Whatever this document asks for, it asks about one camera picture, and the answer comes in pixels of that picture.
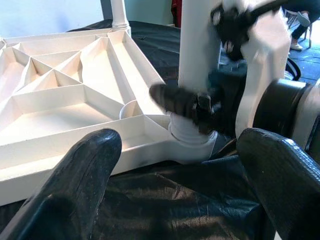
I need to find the white plastic table leg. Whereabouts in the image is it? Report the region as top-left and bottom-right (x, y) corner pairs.
(167, 0), (221, 146)
(110, 0), (131, 30)

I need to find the seated person in dark trousers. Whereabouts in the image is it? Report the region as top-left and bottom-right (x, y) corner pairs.
(284, 0), (314, 51)

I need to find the dark red curtain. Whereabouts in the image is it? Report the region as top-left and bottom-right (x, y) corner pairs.
(170, 0), (183, 28)

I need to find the black plastic table cover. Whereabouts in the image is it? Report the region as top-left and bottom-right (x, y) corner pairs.
(0, 19), (320, 240)

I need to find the white plastic children table top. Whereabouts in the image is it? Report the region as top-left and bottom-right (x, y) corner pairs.
(0, 27), (219, 207)

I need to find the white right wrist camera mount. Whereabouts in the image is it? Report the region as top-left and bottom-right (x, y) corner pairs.
(222, 0), (293, 139)

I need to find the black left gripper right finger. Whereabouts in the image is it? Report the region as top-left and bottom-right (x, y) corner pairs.
(236, 127), (320, 240)

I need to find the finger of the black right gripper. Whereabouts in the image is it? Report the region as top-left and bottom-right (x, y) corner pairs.
(148, 83), (201, 120)

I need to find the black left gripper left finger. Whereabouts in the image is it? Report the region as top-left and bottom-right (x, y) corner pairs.
(0, 128), (123, 240)

